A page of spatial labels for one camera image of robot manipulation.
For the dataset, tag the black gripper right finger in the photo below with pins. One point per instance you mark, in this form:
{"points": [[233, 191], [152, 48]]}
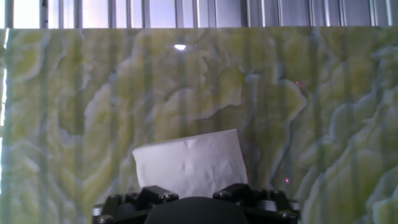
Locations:
{"points": [[267, 210]]}

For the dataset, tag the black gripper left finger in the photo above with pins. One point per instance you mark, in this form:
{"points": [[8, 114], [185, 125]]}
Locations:
{"points": [[130, 210]]}

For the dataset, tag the white paper roll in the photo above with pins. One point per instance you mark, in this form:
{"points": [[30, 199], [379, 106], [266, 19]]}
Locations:
{"points": [[191, 165]]}

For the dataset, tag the green marble pattern mat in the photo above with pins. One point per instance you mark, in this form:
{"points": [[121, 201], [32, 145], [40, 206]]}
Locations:
{"points": [[280, 93]]}

